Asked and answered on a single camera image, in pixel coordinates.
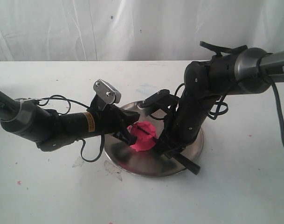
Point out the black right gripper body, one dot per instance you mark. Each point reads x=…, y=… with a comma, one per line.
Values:
x=181, y=130

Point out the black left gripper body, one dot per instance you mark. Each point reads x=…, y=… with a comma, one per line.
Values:
x=109, y=120

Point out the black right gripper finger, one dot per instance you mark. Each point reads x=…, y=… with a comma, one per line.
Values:
x=161, y=145
x=170, y=152

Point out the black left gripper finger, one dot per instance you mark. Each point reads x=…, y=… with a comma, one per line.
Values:
x=126, y=137
x=130, y=117

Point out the black knife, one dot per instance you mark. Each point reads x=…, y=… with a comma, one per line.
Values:
x=191, y=166

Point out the pink clay lump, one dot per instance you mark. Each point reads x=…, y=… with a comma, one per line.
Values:
x=146, y=135

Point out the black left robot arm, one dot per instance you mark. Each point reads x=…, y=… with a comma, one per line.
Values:
x=50, y=130

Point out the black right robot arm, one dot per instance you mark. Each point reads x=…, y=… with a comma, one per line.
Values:
x=207, y=83

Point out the round steel plate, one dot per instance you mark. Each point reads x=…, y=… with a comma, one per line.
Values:
x=148, y=163

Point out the white backdrop sheet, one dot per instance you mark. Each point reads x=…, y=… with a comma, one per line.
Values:
x=123, y=30

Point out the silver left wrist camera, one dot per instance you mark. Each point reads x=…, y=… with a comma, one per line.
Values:
x=108, y=93

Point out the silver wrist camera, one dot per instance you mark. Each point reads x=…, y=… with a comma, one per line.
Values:
x=161, y=100
x=108, y=93

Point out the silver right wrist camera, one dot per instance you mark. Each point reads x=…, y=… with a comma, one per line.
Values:
x=161, y=100

